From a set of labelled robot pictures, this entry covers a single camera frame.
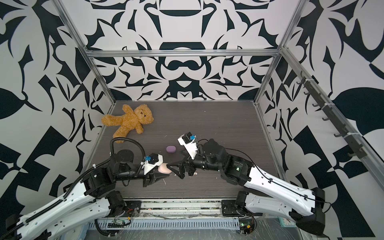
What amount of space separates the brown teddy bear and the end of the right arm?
1.95ft

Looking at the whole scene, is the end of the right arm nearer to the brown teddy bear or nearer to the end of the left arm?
the end of the left arm

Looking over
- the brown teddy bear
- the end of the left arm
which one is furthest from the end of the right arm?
the brown teddy bear

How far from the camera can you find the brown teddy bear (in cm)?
96

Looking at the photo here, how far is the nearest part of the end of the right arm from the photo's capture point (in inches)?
20.7
